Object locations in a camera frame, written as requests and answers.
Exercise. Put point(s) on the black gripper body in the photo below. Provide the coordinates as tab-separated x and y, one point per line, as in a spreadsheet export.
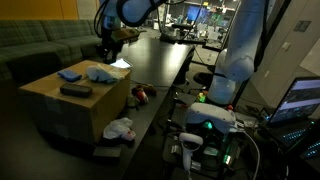
113	40

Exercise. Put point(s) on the white towel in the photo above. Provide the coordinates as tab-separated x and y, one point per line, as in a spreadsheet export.
102	74

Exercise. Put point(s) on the red and green plush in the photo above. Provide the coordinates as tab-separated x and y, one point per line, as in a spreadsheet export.
137	97

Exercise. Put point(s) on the brown plush toy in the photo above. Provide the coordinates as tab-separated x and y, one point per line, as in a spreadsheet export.
149	89

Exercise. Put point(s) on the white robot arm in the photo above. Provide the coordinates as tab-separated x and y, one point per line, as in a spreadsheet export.
235	62

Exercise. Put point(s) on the black eraser on box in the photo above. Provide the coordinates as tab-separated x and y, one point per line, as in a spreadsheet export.
76	90

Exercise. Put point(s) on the white tablet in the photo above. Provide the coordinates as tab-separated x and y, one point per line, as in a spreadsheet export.
121	63

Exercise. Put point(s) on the blue folded cloth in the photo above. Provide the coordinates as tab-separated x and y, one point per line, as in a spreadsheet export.
69	75

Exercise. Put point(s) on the green plaid sofa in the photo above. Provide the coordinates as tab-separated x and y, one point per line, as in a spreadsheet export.
67	38

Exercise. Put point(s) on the white crumpled cloth toy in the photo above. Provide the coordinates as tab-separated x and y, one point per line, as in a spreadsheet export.
119	128

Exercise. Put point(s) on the white VR controller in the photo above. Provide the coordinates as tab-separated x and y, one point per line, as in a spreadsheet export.
190	143

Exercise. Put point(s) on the white VR headset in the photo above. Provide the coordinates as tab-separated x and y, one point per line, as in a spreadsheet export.
222	119

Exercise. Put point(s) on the open laptop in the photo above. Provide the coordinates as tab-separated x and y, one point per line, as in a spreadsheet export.
290	123

